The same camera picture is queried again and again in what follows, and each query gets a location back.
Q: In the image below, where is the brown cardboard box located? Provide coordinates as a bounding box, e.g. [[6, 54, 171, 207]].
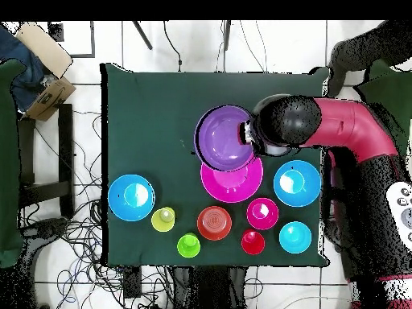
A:
[[25, 76, 77, 122]]

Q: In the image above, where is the medium blue bowl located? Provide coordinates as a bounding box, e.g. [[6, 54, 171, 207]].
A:
[[273, 159, 323, 208], [108, 174, 156, 222]]

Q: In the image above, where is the large pink bowl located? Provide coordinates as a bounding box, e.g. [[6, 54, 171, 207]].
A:
[[200, 155, 264, 204]]

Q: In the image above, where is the black pedestal foot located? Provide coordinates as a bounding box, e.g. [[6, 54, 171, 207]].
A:
[[22, 217, 69, 247]]

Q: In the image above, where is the black floor box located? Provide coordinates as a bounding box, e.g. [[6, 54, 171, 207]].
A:
[[122, 266, 142, 299]]

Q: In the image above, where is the tangle of black cables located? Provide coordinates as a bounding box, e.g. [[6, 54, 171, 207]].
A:
[[19, 109, 175, 309]]

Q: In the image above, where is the black cable with connector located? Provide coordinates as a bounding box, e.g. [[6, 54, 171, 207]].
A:
[[163, 20, 183, 72]]

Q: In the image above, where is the green cup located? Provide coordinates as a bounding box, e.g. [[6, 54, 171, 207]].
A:
[[176, 232, 202, 259]]

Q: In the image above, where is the small crimson bowl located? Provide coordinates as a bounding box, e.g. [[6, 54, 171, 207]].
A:
[[245, 197, 280, 231]]

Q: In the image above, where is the red cup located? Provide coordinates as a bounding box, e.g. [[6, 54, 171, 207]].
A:
[[241, 229, 266, 256]]

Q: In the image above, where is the black stand frame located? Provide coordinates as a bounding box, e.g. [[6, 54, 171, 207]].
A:
[[17, 103, 75, 218]]

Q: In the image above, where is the small orange bowl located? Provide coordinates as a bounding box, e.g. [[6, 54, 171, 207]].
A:
[[196, 205, 233, 241]]

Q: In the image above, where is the dark blue cloth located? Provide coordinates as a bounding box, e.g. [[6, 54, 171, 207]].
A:
[[0, 25, 56, 112]]

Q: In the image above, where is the purple shallow bowl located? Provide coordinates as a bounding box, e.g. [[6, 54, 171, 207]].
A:
[[193, 105, 258, 172]]

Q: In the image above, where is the small blue bowl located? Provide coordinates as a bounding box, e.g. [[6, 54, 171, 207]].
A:
[[278, 220, 313, 255]]

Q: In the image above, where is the yellow cup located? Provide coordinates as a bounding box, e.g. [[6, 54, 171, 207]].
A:
[[150, 206, 177, 233]]

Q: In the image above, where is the beige cushion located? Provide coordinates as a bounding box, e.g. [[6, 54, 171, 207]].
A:
[[15, 21, 73, 79]]

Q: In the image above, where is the dark green tablecloth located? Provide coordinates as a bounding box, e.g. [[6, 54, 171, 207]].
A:
[[101, 62, 332, 268]]

